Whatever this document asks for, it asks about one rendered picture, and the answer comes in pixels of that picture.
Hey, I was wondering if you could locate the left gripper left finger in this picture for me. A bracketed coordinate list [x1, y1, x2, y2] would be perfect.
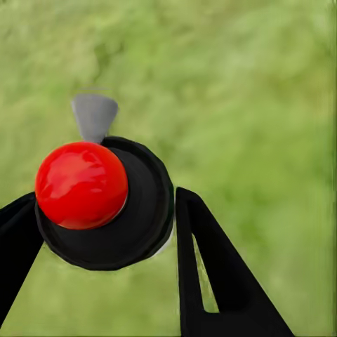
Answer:
[0, 192, 44, 327]

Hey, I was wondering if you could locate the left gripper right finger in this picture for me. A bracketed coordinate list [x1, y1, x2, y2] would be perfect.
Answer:
[175, 187, 294, 337]

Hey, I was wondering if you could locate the pesticide atomizer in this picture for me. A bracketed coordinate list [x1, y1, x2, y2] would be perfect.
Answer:
[34, 93, 176, 271]

